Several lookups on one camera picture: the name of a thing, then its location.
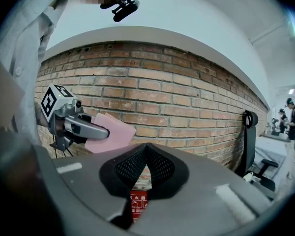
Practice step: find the red fire extinguisher box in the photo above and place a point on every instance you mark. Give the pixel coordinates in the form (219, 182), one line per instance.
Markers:
(138, 205)

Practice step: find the black head-mounted camera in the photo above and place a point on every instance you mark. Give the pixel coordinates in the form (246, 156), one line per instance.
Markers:
(123, 10)

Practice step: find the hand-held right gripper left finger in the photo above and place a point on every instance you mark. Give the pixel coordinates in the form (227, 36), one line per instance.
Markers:
(83, 181)

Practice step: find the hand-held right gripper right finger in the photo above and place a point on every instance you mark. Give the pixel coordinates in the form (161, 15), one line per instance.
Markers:
(199, 200)

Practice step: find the person in white shirt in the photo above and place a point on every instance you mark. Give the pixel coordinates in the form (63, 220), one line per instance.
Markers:
(19, 58)

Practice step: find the pink cloth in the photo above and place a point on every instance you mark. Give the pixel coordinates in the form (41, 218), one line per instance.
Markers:
(120, 131)

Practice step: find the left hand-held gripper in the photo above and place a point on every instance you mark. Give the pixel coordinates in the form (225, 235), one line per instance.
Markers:
(51, 99)

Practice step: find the black office chair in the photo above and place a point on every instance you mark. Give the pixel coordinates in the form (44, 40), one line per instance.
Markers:
(249, 144)

